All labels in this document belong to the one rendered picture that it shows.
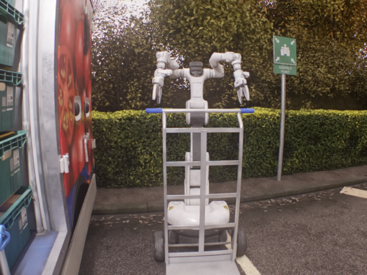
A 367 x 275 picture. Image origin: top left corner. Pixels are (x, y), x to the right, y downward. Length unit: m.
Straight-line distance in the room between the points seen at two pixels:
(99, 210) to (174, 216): 1.13
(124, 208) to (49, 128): 1.98
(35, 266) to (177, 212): 1.40
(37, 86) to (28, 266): 0.81
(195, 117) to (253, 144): 1.72
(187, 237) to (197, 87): 1.41
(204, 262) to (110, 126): 2.06
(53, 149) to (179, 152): 2.56
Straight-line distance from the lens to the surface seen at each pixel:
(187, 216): 2.25
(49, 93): 1.32
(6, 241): 1.06
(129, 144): 3.51
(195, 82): 2.65
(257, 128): 3.99
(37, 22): 1.41
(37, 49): 1.38
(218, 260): 2.29
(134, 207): 3.13
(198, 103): 2.61
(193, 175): 2.62
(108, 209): 3.14
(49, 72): 1.32
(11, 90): 1.25
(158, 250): 2.14
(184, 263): 2.25
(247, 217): 3.05
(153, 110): 1.92
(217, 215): 2.29
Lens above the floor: 1.32
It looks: 9 degrees down
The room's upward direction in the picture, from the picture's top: straight up
